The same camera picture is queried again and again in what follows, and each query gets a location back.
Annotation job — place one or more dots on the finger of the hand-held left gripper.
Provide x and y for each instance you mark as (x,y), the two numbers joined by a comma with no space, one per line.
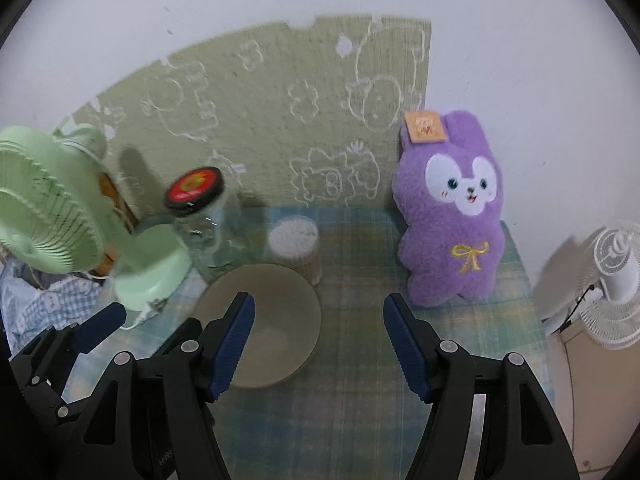
(102,325)

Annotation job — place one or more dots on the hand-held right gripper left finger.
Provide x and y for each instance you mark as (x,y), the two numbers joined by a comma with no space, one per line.
(232,345)

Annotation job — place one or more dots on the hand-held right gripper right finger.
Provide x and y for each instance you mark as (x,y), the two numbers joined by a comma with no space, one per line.
(407,350)

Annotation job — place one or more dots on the large cream bowl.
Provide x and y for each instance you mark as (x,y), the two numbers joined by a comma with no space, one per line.
(280,320)

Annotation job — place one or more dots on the blue gingham cloth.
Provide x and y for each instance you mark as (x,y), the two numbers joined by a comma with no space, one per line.
(30,305)

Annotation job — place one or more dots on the plaid tablecloth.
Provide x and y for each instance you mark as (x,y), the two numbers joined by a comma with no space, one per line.
(350,410)

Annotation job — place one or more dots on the purple plush rabbit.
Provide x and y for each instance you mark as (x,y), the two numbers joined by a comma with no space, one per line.
(450,260)

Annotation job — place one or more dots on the glass jar red lid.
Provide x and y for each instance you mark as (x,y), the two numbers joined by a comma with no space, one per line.
(210,230)

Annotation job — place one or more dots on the cotton swab container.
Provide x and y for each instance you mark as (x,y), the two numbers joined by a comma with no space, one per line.
(295,240)

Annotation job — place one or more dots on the green desk fan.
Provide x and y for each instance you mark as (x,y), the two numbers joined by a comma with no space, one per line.
(40,210)

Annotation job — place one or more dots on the orange wooden furniture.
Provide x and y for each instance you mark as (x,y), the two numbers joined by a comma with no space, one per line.
(107,187)

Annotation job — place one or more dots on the beige door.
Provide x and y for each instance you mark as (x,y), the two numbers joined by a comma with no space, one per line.
(600,385)

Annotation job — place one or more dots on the white standing fan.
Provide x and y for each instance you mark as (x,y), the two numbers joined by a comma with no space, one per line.
(620,270)

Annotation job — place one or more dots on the green cartoon wall mat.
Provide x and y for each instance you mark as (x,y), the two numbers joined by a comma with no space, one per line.
(280,110)

